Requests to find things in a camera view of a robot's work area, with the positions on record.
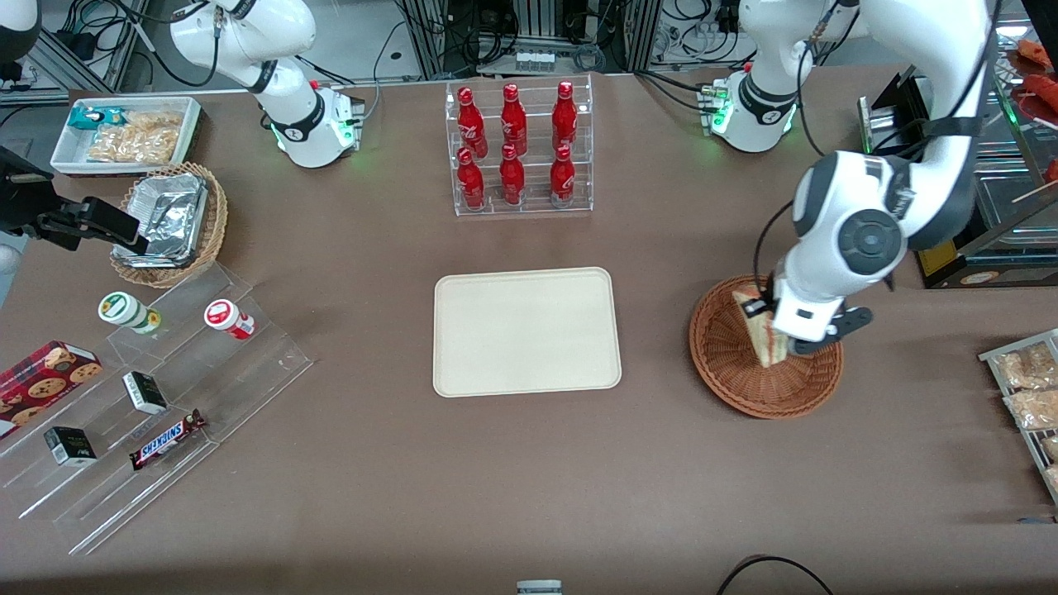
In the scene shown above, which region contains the tan wicker basket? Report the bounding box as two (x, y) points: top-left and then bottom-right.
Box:
(110, 163), (229, 289)

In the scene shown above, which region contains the clear acrylic stepped stand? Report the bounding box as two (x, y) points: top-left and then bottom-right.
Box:
(0, 263), (314, 556)

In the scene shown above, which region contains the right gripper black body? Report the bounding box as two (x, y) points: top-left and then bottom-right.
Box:
(0, 149), (60, 236)

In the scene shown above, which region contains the aluminium foil container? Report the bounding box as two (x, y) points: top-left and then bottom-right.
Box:
(114, 172), (208, 268)

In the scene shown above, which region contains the triangle sandwich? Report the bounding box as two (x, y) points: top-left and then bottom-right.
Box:
(731, 283), (793, 369)

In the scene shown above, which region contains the brown round wicker basket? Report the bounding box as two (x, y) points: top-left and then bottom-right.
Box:
(689, 274), (844, 420)

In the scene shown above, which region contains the black food warmer machine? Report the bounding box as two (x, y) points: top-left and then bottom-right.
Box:
(858, 25), (1058, 290)

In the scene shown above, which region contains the white bottle green cap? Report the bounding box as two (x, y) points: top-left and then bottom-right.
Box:
(98, 291), (163, 336)

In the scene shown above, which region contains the small black box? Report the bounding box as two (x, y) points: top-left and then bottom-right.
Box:
(122, 371), (169, 416)
(44, 426), (99, 469)

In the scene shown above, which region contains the white snack rack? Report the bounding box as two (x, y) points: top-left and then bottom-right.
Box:
(979, 328), (1058, 507)

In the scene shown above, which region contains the teal snack packet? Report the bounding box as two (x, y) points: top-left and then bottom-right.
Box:
(68, 106), (126, 133)

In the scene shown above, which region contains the red sausage on skewer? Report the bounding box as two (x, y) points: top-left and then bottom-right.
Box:
(1023, 74), (1058, 121)
(1015, 37), (1058, 71)

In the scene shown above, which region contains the clear bag of crackers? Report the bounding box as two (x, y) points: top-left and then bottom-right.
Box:
(87, 128), (180, 164)
(124, 111), (184, 139)

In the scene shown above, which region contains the Snickers chocolate bar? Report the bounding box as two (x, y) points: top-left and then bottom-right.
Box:
(130, 409), (208, 472)

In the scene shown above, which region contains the cream plastic tray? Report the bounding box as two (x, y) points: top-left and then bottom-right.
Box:
(432, 266), (622, 399)

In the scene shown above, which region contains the black looped cable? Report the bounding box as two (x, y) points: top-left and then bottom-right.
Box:
(715, 555), (836, 595)

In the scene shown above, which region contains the clear acrylic bottle rack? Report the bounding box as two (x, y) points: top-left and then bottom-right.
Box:
(445, 74), (594, 217)

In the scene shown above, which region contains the aluminium frame rack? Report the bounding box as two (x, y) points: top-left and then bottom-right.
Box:
(397, 0), (666, 79)

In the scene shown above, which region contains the red cola bottle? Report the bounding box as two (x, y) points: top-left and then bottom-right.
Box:
(499, 144), (527, 207)
(551, 80), (579, 154)
(500, 83), (528, 156)
(550, 145), (576, 206)
(457, 147), (487, 210)
(457, 86), (488, 159)

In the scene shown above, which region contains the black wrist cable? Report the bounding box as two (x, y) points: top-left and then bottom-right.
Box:
(753, 201), (796, 300)

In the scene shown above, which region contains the red cookie box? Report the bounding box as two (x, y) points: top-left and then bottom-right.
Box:
(0, 340), (103, 440)

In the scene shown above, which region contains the white rectangular snack bin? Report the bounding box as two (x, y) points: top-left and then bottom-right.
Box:
(50, 97), (204, 179)

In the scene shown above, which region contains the white bottle red cap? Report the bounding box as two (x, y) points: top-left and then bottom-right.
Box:
(204, 299), (256, 341)

